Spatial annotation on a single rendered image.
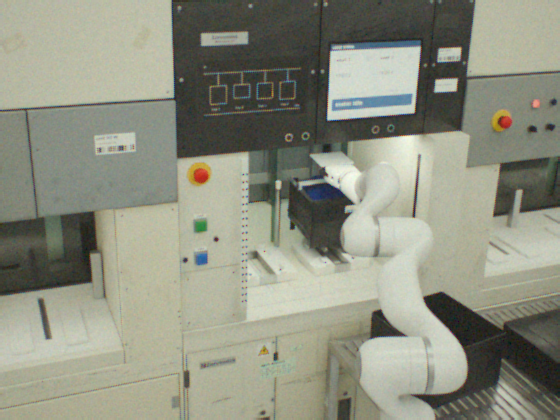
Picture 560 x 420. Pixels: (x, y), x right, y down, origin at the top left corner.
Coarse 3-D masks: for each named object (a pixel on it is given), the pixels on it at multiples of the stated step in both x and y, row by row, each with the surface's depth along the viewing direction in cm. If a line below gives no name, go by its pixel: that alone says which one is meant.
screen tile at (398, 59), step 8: (384, 56) 207; (392, 56) 208; (400, 56) 209; (384, 64) 208; (392, 64) 209; (400, 64) 210; (408, 64) 211; (408, 72) 212; (376, 80) 209; (384, 80) 210; (392, 80) 211; (400, 80) 212; (408, 80) 213; (376, 88) 210; (384, 88) 211; (392, 88) 212; (400, 88) 213; (408, 88) 214
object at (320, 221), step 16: (320, 160) 249; (336, 160) 250; (304, 192) 249; (288, 208) 266; (304, 208) 252; (320, 208) 246; (336, 208) 249; (352, 208) 251; (304, 224) 253; (320, 224) 249; (336, 224) 252; (320, 240) 252; (336, 240) 255
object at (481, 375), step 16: (432, 304) 229; (448, 304) 228; (384, 320) 221; (448, 320) 229; (464, 320) 223; (480, 320) 217; (384, 336) 213; (400, 336) 206; (464, 336) 224; (480, 336) 218; (496, 336) 206; (480, 352) 205; (496, 352) 209; (480, 368) 207; (496, 368) 211; (464, 384) 206; (480, 384) 210; (496, 384) 214; (432, 400) 201; (448, 400) 205
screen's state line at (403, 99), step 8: (368, 96) 210; (376, 96) 211; (384, 96) 212; (392, 96) 213; (400, 96) 214; (408, 96) 215; (336, 104) 207; (344, 104) 208; (352, 104) 209; (360, 104) 210; (368, 104) 211; (376, 104) 212; (384, 104) 213; (392, 104) 214; (400, 104) 215; (408, 104) 216
